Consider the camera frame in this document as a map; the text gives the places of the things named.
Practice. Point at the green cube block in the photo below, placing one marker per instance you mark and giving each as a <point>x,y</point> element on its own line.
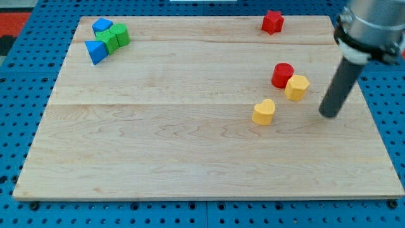
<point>109,39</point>

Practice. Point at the yellow heart block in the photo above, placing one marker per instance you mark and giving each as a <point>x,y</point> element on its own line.
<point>263,112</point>

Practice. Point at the red star block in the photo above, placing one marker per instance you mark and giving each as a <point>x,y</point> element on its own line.
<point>273,22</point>

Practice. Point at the light wooden board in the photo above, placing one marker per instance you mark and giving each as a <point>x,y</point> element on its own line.
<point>168,118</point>

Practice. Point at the green cylinder block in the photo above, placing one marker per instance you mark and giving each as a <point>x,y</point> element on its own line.
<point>120,30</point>

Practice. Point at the yellow hexagon block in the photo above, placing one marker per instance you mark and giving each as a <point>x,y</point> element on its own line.
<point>296,87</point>

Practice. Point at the red cylinder block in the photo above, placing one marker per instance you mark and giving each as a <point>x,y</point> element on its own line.
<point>281,74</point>

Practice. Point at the blue triangle block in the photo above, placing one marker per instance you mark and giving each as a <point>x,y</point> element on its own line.
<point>97,51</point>

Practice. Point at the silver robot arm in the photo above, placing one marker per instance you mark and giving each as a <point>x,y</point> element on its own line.
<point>371,30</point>

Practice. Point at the blue cube block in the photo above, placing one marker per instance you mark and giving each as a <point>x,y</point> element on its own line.
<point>101,25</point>

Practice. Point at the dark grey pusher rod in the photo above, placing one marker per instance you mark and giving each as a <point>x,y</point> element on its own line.
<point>340,87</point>

